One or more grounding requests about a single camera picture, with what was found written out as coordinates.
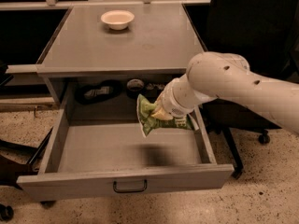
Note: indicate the white bowl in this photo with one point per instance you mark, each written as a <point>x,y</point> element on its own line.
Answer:
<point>117,19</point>

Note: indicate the green jalapeno chip bag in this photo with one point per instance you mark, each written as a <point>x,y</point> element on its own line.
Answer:
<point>148,123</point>

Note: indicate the grey cabinet counter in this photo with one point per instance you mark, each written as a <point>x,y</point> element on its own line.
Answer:
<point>160,40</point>

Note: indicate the black drawer handle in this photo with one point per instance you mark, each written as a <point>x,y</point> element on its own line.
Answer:
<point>130,187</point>

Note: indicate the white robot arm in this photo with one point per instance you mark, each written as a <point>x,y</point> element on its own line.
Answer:
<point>212,75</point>

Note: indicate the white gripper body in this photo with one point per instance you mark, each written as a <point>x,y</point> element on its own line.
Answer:
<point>169,104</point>

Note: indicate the black tape roll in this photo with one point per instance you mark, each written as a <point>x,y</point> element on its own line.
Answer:
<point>134,87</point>

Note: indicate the black office chair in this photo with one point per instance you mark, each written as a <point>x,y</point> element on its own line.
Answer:
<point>265,32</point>

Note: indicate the small metal clips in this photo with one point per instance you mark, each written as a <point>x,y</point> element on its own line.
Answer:
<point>157,86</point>

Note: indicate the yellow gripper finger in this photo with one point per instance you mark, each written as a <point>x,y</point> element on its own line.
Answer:
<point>160,114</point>

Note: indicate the grey open drawer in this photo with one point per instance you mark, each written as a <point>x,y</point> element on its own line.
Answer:
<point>91,146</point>

